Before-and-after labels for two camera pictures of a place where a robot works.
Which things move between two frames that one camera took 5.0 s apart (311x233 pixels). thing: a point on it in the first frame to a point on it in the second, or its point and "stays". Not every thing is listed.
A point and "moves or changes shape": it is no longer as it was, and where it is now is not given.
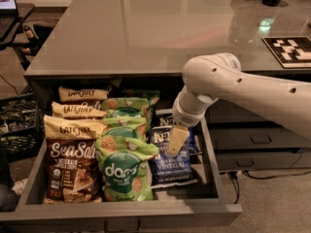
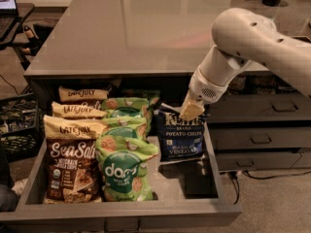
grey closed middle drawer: x=259 y=138 stays
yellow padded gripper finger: x=178 y=137 to x=191 y=108
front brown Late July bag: x=72 y=171 stays
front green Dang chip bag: x=124 y=169 stays
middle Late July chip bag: x=77 y=111 stays
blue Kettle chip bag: x=170 y=171 moves or changes shape
